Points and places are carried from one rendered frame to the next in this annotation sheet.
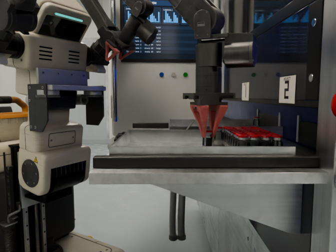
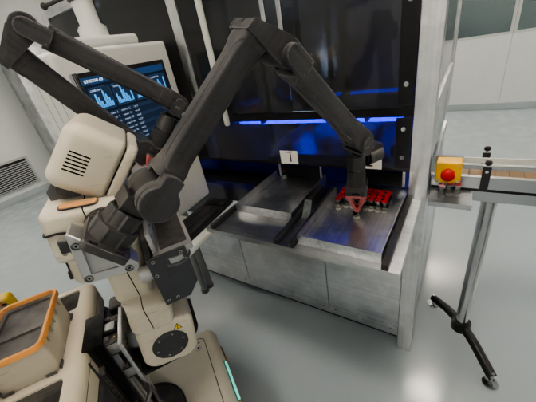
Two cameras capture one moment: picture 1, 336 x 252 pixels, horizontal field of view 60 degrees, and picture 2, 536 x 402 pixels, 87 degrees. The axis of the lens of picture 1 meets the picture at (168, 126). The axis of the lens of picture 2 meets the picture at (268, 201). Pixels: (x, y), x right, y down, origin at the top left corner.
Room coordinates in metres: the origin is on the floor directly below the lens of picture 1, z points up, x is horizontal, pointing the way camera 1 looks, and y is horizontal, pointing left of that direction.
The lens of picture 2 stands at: (0.39, 0.74, 1.45)
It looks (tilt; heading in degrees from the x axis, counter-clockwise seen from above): 28 degrees down; 308
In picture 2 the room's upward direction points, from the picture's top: 11 degrees counter-clockwise
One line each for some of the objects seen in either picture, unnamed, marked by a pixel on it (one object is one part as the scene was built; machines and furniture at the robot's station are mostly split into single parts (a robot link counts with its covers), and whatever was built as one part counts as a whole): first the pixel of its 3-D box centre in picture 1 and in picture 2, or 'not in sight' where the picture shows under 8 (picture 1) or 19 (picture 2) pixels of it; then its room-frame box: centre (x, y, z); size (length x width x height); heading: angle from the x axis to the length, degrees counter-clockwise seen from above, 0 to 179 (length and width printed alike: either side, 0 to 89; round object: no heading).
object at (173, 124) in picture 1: (218, 127); (283, 191); (0.99, -0.17, 0.90); 0.34 x 0.26 x 0.04; 90
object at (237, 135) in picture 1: (234, 140); (361, 203); (0.65, -0.15, 0.91); 0.18 x 0.02 x 0.05; 0
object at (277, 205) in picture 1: (215, 200); not in sight; (0.57, -0.10, 0.80); 0.34 x 0.03 x 0.13; 91
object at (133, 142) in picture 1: (195, 144); (353, 218); (0.65, -0.06, 0.90); 0.34 x 0.26 x 0.04; 90
